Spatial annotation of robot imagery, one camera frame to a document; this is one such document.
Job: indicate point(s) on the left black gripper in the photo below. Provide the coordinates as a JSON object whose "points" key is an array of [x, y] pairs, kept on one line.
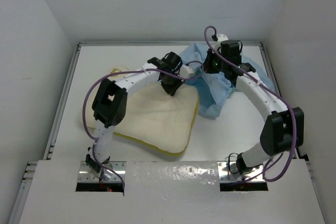
{"points": [[170, 89]]}

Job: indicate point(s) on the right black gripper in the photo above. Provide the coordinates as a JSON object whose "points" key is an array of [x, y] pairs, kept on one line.
{"points": [[207, 67]]}

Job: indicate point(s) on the cream pillow yellow edge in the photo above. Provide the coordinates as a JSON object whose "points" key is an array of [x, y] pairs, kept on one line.
{"points": [[153, 118]]}

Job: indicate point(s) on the light blue pillowcase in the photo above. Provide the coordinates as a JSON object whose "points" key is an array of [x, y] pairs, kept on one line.
{"points": [[213, 89]]}

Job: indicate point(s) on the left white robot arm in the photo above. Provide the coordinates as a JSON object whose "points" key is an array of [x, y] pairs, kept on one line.
{"points": [[110, 102]]}

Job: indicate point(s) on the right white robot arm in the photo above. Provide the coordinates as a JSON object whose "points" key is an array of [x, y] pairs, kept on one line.
{"points": [[284, 126]]}

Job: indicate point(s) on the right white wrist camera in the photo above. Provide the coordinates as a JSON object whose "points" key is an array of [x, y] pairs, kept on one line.
{"points": [[220, 37]]}

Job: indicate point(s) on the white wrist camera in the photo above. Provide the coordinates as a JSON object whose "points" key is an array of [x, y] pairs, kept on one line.
{"points": [[186, 72], [220, 37]]}

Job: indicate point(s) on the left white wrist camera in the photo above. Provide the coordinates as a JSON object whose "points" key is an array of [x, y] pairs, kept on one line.
{"points": [[186, 72]]}

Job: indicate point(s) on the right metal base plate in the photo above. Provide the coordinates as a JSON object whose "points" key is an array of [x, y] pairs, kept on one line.
{"points": [[228, 173]]}

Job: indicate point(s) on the metal base plate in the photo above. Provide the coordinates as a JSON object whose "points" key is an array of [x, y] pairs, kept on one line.
{"points": [[228, 173], [88, 175]]}

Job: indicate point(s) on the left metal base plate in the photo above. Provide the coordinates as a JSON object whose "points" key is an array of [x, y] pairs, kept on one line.
{"points": [[88, 175]]}

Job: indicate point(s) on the aluminium table frame rail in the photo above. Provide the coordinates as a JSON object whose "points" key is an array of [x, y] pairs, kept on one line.
{"points": [[237, 129]]}

